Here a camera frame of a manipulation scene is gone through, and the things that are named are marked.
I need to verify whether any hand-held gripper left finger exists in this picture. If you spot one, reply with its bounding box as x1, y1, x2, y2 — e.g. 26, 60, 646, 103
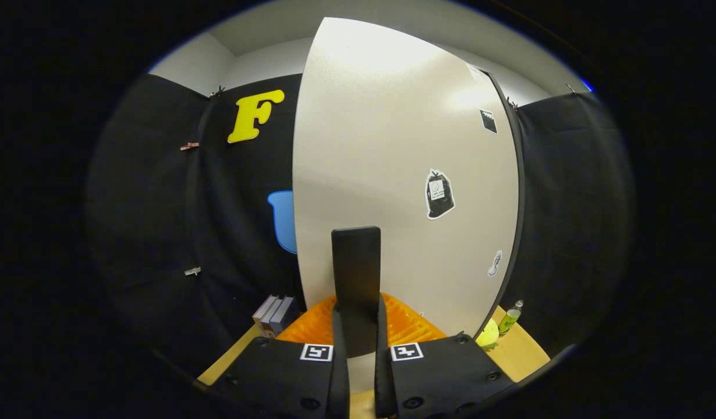
210, 294, 350, 419

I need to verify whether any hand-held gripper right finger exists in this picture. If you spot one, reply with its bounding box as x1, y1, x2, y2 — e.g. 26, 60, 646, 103
374, 293, 519, 419

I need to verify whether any beige shoe cabinet door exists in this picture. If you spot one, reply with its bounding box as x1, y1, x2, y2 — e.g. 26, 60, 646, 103
292, 16, 520, 396

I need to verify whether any purple grey book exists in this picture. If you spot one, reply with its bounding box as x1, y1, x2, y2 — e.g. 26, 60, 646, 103
270, 297, 299, 338
261, 296, 286, 338
253, 294, 277, 337

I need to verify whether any yellow tennis ball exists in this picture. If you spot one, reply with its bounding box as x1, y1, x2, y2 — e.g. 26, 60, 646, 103
476, 318, 500, 351

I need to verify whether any green spray bottle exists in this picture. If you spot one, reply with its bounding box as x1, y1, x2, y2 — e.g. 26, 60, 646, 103
498, 300, 524, 338

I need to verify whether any black backdrop cloth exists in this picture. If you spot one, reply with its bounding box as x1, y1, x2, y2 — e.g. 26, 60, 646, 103
84, 73, 635, 373

